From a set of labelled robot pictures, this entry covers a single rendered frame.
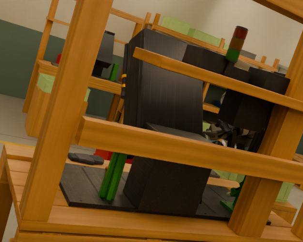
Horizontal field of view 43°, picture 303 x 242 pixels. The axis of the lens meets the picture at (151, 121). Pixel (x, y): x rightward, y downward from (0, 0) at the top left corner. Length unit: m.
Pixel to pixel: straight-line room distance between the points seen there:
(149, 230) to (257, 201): 0.53
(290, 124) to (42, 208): 1.08
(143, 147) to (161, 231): 0.41
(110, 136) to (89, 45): 0.30
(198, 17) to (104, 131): 7.04
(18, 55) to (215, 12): 4.01
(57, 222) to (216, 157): 0.64
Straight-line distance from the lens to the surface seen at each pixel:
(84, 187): 1.73
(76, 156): 2.02
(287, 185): 3.05
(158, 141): 1.37
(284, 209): 3.02
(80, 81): 1.26
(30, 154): 1.95
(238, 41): 1.53
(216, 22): 8.43
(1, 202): 2.04
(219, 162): 1.54
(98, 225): 1.49
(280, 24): 9.41
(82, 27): 1.24
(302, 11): 1.69
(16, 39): 7.22
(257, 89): 1.55
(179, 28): 7.40
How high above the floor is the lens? 1.55
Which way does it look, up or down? 10 degrees down
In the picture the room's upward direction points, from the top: 18 degrees clockwise
